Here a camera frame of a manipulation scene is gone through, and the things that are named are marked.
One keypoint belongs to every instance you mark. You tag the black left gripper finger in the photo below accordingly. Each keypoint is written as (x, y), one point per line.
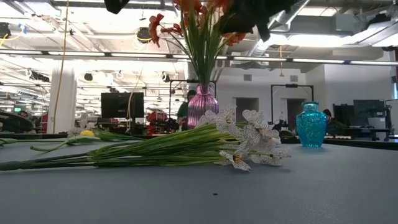
(116, 5)

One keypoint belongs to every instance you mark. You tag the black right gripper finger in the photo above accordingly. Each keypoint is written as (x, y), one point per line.
(264, 32)

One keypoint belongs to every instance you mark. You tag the red artificial flower bunch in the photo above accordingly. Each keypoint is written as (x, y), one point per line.
(202, 56)

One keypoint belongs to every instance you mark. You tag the pink ribbed glass vase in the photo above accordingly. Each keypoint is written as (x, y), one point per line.
(202, 105)

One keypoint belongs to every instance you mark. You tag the white artificial flower bunch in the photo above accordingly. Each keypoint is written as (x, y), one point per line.
(155, 149)

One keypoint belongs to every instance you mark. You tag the blue textured glass vase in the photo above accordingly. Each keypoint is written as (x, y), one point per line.
(311, 127)

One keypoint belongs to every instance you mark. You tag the black round ceiling device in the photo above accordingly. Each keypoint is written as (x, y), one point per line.
(144, 35)

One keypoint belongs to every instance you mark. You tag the long ceiling light strip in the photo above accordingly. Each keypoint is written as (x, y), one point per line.
(140, 55)

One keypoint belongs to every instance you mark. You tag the black computer monitor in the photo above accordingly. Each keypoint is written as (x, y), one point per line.
(122, 105)

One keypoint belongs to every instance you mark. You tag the white building column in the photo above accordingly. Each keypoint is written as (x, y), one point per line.
(63, 99)

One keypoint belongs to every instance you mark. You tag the red background chair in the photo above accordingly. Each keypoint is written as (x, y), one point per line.
(157, 117)

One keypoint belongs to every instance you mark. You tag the dark background monitor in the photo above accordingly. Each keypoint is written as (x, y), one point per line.
(368, 107)

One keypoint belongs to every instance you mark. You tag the green exit sign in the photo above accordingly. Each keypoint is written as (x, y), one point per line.
(17, 109)

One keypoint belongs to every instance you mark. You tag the black aluminium table frame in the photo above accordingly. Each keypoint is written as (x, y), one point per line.
(357, 143)

